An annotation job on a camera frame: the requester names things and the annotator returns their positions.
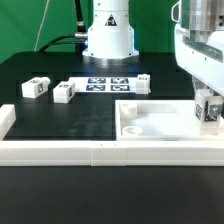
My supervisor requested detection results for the white U-shaped obstacle fence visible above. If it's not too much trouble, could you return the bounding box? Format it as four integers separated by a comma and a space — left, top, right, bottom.
0, 104, 224, 166

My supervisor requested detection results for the white square tabletop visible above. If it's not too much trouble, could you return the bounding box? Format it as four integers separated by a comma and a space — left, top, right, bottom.
115, 100, 224, 142

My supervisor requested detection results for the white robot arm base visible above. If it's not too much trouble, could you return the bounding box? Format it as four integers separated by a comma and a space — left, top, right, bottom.
82, 0, 139, 60

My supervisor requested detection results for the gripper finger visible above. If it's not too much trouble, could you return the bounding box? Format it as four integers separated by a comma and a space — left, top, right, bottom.
205, 96, 223, 122
192, 77, 209, 96

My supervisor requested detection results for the black cable bundle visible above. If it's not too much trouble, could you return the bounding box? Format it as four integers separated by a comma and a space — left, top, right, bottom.
39, 0, 89, 54

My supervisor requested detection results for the white AprilTag marker sheet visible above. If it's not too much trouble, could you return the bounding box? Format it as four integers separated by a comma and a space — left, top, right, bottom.
69, 77, 136, 93

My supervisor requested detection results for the white thin cable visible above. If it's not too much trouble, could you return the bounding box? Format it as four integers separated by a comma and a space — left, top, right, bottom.
33, 0, 52, 52

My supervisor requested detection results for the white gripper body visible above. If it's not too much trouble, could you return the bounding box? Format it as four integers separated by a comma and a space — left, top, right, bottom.
171, 0, 224, 97

